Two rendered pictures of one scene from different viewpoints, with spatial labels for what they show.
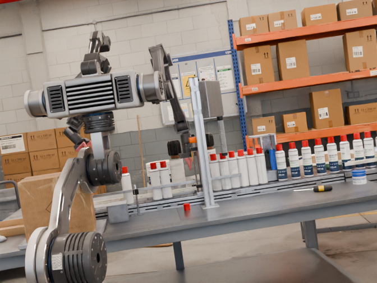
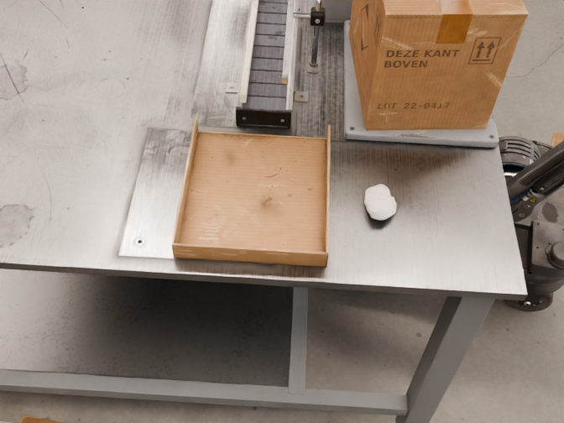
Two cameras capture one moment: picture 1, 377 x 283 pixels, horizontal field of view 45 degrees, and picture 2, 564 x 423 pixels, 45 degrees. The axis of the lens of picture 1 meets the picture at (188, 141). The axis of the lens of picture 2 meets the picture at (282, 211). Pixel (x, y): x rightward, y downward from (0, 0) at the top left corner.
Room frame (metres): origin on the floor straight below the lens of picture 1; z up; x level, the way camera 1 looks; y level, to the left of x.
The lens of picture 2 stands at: (2.25, 1.77, 1.80)
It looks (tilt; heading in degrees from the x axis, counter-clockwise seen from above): 52 degrees down; 276
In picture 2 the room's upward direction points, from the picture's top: 3 degrees clockwise
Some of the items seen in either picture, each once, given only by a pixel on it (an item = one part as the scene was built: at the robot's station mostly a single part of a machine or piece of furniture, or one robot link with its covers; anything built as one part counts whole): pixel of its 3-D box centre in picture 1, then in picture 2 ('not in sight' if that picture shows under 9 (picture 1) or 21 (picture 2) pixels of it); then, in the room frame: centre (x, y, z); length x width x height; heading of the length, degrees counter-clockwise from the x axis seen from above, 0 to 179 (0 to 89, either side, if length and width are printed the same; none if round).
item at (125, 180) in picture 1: (126, 185); not in sight; (2.42, 0.36, 0.98); 0.05 x 0.05 x 0.20
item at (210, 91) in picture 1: (206, 99); not in sight; (2.38, -0.12, 1.38); 0.17 x 0.10 x 0.19; 150
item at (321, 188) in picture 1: (312, 189); not in sight; (2.33, -0.60, 0.84); 0.20 x 0.03 x 0.03; 76
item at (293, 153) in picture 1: (294, 160); not in sight; (2.51, -0.57, 0.98); 0.05 x 0.05 x 0.20
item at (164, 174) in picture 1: (165, 179); not in sight; (2.45, 0.15, 0.98); 0.05 x 0.05 x 0.20
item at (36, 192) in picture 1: (59, 202); (425, 25); (2.10, 0.64, 0.99); 0.30 x 0.24 x 0.27; 101
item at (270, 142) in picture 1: (265, 158); not in sight; (2.59, -0.42, 1.01); 0.14 x 0.13 x 0.26; 95
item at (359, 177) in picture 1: (359, 177); not in sight; (2.38, -0.87, 0.87); 0.07 x 0.07 x 0.07
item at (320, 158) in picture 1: (320, 156); not in sight; (2.52, -0.72, 0.98); 0.05 x 0.05 x 0.20
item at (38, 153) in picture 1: (58, 181); not in sight; (6.03, 1.81, 0.70); 1.20 x 0.82 x 1.39; 89
